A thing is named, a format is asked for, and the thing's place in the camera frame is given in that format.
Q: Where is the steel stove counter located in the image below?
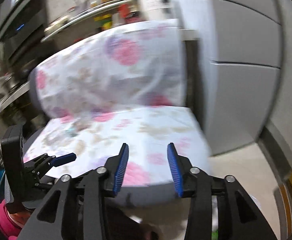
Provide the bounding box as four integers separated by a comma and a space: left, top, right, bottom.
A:
0, 80, 33, 115

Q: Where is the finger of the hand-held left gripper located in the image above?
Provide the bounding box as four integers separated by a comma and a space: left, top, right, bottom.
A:
23, 153, 77, 178

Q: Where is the white rice cooker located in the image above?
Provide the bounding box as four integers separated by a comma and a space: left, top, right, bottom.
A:
138, 0, 179, 23

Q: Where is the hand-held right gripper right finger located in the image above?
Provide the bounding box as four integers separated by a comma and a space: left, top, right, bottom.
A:
167, 142, 278, 240

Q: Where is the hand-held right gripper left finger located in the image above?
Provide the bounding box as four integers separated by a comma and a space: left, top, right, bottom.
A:
18, 142, 129, 240

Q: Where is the black range hood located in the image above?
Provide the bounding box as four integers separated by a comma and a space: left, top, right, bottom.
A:
0, 0, 47, 47

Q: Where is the grey office chair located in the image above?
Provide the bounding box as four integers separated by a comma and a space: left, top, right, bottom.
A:
23, 21, 211, 209

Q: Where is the steel wall shelf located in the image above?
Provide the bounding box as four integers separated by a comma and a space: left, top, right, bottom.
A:
44, 0, 136, 43

